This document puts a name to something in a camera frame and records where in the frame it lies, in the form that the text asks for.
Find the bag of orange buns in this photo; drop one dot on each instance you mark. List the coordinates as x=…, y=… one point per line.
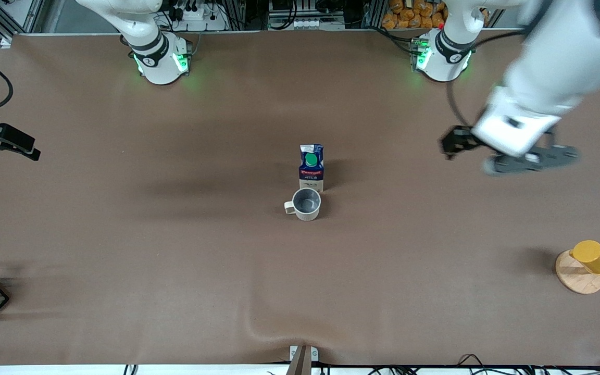
x=409, y=15

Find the grey metal bracket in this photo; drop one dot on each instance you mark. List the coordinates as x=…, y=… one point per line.
x=314, y=354

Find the blue milk carton green cap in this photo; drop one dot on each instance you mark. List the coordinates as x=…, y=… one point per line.
x=311, y=169

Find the aluminium frame profile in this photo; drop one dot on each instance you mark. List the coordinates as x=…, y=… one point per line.
x=3, y=26

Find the small white power strip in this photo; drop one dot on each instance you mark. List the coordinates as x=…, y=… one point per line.
x=306, y=23

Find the wooden mug stand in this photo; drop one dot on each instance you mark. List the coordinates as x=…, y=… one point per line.
x=576, y=278

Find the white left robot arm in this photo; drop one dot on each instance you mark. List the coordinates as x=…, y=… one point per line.
x=565, y=57

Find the yellow plastic cup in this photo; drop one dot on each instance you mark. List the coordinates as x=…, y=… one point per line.
x=594, y=258

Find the brown post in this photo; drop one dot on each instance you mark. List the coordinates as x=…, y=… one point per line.
x=300, y=362

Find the white power strip with plugs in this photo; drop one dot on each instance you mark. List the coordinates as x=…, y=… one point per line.
x=196, y=15

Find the brown table cloth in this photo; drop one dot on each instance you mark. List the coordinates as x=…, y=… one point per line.
x=175, y=260

